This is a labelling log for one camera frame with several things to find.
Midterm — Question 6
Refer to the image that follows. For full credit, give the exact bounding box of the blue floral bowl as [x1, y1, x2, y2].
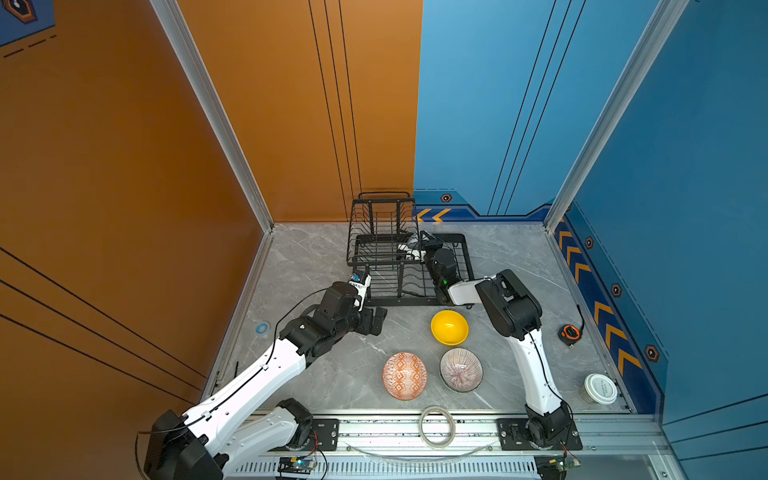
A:
[398, 234, 426, 258]

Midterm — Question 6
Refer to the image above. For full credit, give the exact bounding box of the orange patterned bowl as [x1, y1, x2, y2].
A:
[382, 352, 428, 401]

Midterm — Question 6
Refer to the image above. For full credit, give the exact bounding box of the yellow bowl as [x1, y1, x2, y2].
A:
[430, 310, 470, 347]

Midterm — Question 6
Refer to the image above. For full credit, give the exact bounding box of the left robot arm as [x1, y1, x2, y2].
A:
[136, 274, 387, 479]

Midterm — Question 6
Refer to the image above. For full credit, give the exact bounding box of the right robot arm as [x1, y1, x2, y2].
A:
[399, 231, 576, 450]

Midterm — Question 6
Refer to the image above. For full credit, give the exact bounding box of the pink striped bowl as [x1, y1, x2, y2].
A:
[440, 348, 484, 393]

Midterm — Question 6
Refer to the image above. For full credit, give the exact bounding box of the clear tape roll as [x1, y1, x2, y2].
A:
[417, 406, 457, 449]

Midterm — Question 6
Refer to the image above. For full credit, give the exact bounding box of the left green circuit board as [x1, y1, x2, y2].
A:
[277, 457, 317, 478]

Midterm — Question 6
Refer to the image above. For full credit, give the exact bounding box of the green circuit board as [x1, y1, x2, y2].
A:
[534, 456, 582, 480]
[277, 457, 317, 478]

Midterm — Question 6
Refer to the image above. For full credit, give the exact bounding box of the white lidded cup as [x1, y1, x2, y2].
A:
[582, 373, 619, 406]

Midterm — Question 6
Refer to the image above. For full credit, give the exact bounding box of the right green circuit board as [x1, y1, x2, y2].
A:
[534, 456, 582, 480]

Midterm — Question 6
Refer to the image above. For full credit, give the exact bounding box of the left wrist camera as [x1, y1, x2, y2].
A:
[349, 270, 371, 299]

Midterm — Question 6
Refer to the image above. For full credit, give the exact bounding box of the black wire dish rack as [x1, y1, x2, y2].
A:
[346, 191, 475, 307]

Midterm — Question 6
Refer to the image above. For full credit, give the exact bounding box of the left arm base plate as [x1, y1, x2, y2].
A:
[270, 418, 340, 453]

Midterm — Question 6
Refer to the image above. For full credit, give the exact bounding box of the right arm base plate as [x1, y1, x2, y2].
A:
[496, 417, 583, 452]

